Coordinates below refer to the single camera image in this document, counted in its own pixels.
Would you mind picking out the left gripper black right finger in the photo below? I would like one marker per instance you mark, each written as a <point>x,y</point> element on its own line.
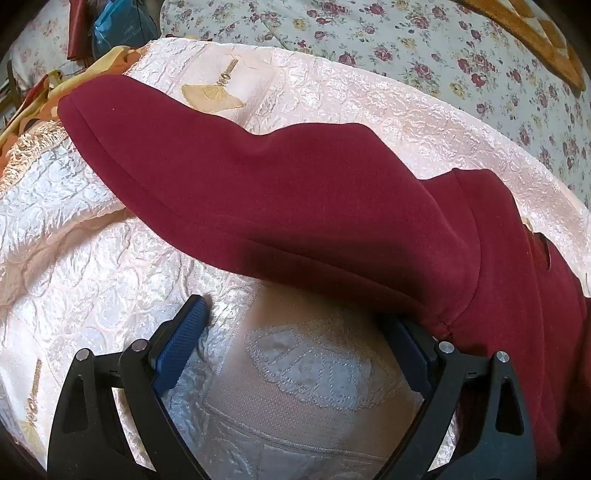
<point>473,422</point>

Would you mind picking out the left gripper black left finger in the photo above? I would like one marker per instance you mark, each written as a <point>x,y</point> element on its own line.
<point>110,421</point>

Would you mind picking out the dark red sweater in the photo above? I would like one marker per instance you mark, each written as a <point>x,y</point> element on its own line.
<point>329,208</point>

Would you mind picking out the pink embossed satin bedspread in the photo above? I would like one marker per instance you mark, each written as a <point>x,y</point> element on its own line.
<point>281,385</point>

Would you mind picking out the orange yellow patterned blanket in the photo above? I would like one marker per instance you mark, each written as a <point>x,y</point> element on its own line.
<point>41,102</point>

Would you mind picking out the red cloth on furniture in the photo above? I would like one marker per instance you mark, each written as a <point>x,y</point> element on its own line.
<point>79,27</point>

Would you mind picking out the floral quilted bed cover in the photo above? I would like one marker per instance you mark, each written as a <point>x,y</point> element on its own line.
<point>439,47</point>

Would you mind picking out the blue plastic bag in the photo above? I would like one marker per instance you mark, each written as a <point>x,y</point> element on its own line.
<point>122,23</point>

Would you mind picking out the orange checkered cushion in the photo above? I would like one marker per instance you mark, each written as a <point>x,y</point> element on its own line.
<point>527,22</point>

